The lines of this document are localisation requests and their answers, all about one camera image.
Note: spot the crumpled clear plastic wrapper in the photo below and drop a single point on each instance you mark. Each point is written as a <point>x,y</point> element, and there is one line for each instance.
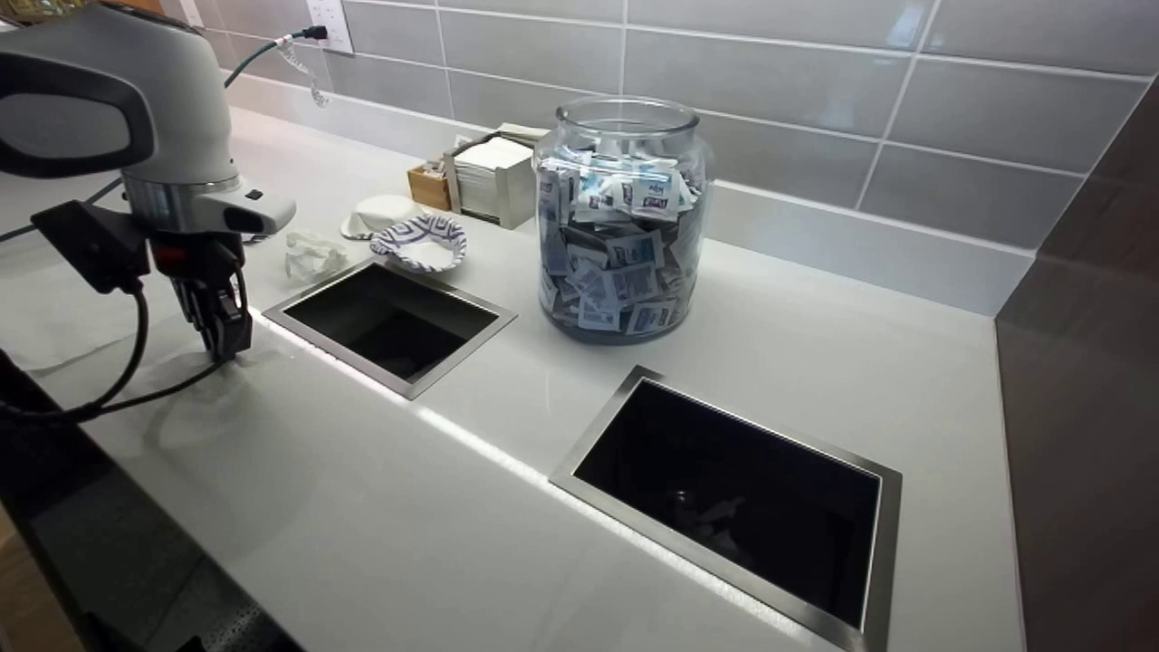
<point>313,256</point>

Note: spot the large steel-framed counter opening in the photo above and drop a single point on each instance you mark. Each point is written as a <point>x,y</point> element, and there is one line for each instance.
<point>738,495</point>

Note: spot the dark counter base front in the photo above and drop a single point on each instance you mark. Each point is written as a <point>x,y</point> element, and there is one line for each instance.
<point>84,546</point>

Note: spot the large white paper towel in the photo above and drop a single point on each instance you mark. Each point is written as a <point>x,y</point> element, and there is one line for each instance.
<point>61,329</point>

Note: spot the white wall power outlet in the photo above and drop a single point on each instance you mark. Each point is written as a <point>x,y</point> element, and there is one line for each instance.
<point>331,23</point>

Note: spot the white napkin box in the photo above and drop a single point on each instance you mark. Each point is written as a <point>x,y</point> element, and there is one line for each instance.
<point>497,179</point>

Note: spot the small steel-framed counter opening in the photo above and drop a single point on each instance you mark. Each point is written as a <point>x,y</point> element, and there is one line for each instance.
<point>389,320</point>

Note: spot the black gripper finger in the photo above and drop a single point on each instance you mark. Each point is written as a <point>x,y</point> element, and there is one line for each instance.
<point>236,313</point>
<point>205,320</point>

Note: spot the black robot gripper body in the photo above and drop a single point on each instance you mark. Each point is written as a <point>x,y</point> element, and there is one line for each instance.
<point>200,256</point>

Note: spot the glass jar with packets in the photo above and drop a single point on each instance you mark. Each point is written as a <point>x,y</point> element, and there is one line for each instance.
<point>620,228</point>

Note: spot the white round lid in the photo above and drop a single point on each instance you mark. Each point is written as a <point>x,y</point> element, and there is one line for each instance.
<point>381,215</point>

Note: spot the small white paper towel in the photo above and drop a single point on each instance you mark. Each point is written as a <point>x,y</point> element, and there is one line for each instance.
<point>211,387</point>

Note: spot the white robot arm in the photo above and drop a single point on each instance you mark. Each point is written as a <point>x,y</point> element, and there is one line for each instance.
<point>132,97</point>

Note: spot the small brown wooden box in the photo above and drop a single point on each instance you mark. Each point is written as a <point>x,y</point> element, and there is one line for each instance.
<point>430,187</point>

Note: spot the dark brown side cabinet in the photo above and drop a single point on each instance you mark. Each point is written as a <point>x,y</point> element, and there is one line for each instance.
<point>1089,399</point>

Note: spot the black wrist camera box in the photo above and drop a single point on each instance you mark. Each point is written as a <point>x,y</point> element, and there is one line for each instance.
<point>91,245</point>

